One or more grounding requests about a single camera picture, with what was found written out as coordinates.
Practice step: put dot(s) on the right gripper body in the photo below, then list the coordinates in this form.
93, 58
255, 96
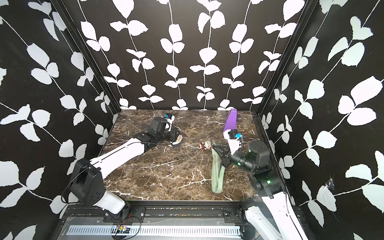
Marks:
234, 160

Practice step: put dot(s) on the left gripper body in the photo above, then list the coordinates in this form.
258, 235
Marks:
172, 135

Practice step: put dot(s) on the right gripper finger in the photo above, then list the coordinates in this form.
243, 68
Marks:
219, 149
225, 162

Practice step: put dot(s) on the penguin plush keychain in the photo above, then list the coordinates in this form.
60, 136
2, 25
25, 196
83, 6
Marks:
177, 143

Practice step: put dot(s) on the red white santa charm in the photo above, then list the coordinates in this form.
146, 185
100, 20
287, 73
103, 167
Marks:
207, 145

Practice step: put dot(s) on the green corduroy bag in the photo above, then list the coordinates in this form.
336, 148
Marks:
218, 171

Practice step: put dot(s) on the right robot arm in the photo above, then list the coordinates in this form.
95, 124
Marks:
274, 218

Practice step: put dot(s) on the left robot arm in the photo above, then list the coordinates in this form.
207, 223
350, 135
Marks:
87, 178

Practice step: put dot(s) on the purple plastic object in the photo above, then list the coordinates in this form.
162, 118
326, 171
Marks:
230, 123

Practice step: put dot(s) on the small green circuit board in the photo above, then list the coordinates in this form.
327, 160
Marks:
122, 230

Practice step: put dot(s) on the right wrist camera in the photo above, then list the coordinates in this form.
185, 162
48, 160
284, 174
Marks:
234, 139

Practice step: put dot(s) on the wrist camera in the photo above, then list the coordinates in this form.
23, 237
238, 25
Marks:
170, 119
234, 139

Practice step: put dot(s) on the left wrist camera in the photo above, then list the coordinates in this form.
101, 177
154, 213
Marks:
170, 119

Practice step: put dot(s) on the black aluminium rail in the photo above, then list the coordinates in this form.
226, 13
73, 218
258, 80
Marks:
229, 211

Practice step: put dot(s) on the white perforated cable tray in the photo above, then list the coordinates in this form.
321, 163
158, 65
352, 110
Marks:
163, 231

